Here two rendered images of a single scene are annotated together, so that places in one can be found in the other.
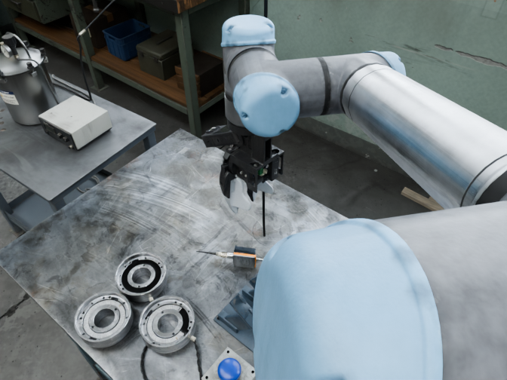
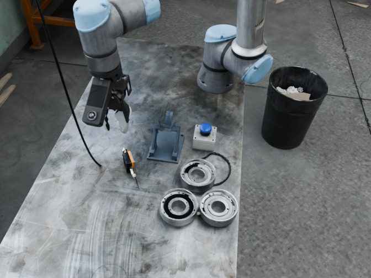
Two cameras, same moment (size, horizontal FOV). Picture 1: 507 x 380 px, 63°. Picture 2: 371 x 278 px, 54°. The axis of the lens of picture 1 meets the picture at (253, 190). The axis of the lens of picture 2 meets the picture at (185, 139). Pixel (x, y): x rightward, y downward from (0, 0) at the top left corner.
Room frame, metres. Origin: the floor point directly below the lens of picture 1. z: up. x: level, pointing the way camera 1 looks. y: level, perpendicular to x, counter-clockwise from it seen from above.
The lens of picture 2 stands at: (0.76, 0.72, 1.67)
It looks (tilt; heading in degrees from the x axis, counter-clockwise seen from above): 45 degrees down; 237
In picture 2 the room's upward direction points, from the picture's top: 3 degrees clockwise
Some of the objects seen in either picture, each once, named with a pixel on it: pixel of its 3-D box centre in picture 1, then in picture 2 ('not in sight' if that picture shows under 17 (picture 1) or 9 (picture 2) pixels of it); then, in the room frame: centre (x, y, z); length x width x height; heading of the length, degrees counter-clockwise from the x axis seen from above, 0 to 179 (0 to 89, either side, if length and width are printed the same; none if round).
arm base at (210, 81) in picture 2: not in sight; (217, 71); (0.04, -0.22, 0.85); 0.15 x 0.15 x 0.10
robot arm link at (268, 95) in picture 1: (275, 91); (130, 7); (0.46, -0.03, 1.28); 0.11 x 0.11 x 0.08; 10
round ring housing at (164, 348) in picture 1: (168, 325); (197, 176); (0.36, 0.16, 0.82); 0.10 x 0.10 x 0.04
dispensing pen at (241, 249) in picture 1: (234, 254); (130, 167); (0.53, 0.04, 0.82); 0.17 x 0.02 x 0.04; 81
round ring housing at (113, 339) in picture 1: (105, 320); (218, 208); (0.37, 0.29, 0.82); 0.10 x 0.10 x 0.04
